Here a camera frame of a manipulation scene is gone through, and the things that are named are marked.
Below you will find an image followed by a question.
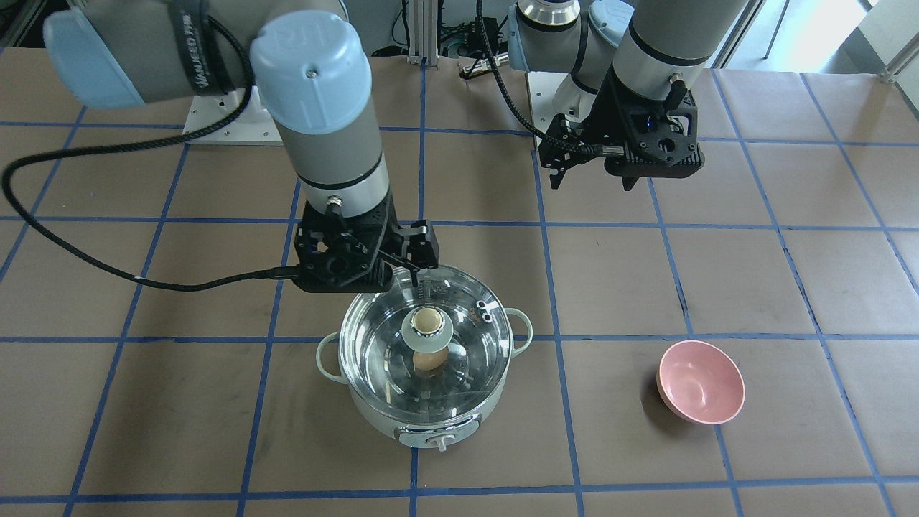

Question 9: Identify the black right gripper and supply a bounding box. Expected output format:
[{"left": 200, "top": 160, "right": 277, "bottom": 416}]
[{"left": 293, "top": 190, "right": 439, "bottom": 294}]

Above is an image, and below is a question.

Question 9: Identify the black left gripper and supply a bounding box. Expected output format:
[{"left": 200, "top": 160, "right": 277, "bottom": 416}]
[{"left": 538, "top": 69, "right": 705, "bottom": 191}]

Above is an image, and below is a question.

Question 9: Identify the glass pot lid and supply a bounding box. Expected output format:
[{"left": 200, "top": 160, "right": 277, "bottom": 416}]
[{"left": 338, "top": 266, "right": 518, "bottom": 427}]

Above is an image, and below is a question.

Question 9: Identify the beige egg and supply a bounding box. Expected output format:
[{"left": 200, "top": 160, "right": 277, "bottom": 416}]
[{"left": 411, "top": 348, "right": 449, "bottom": 372}]

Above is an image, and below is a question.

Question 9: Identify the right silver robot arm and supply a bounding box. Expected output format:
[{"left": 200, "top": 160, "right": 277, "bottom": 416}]
[{"left": 42, "top": 1, "right": 439, "bottom": 292}]

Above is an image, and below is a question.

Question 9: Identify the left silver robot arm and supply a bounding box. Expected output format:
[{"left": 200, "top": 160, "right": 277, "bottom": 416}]
[{"left": 508, "top": 1, "right": 745, "bottom": 190}]

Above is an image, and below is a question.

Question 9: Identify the pale green electric pot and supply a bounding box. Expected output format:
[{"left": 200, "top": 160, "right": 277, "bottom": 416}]
[{"left": 316, "top": 297, "right": 534, "bottom": 451}]

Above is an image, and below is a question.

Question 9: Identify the pink bowl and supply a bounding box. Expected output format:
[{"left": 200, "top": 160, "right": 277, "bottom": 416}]
[{"left": 656, "top": 340, "right": 746, "bottom": 425}]

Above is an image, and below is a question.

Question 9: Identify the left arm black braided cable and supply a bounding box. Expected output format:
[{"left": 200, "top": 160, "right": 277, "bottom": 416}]
[{"left": 475, "top": 0, "right": 625, "bottom": 157}]

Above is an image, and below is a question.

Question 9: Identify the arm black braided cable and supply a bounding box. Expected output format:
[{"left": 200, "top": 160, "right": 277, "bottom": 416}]
[
  {"left": 475, "top": 0, "right": 625, "bottom": 157},
  {"left": 1, "top": 14, "right": 302, "bottom": 292}
]

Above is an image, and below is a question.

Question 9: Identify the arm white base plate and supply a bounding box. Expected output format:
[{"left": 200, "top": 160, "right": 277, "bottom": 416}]
[
  {"left": 182, "top": 93, "right": 285, "bottom": 147},
  {"left": 526, "top": 71, "right": 591, "bottom": 134}
]

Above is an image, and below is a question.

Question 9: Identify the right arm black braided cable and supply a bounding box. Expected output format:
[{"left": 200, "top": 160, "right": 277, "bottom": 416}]
[{"left": 1, "top": 14, "right": 302, "bottom": 292}]

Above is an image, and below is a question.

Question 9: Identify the aluminium frame post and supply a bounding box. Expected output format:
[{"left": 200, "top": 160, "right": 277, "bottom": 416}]
[{"left": 406, "top": 0, "right": 440, "bottom": 68}]

